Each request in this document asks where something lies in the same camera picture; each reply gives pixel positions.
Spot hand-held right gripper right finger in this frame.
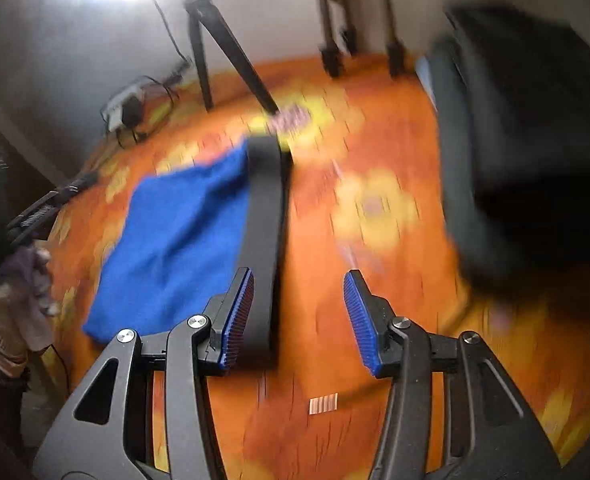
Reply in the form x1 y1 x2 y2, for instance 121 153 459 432
342 269 563 480

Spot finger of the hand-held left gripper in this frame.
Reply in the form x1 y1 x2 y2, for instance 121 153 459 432
5 170 103 248

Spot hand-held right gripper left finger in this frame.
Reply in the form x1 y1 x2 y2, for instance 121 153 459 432
32 266 256 480

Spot blue pants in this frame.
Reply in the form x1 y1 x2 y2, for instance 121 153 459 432
81 132 296 366

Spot person's left hand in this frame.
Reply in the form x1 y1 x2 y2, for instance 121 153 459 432
0 247 58 358

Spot small striped tag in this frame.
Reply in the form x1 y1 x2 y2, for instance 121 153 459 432
309 394 338 415

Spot white power strip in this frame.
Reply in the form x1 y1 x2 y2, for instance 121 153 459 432
100 82 143 131

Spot black power adapter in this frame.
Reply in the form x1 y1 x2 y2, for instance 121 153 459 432
122 95 146 128

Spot orange floral sheet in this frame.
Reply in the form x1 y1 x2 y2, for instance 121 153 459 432
50 55 590 480

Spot small black tripod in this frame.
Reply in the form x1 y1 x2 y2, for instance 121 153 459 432
177 0 280 116

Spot stack of dark folded clothes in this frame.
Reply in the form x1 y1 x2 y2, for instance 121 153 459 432
415 2 590 306

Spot tall metal tripod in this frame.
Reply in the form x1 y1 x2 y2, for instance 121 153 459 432
315 0 408 78

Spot white power adapter with cables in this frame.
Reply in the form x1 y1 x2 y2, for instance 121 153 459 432
107 75 176 150

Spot ring light cable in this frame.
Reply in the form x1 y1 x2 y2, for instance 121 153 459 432
150 0 193 86

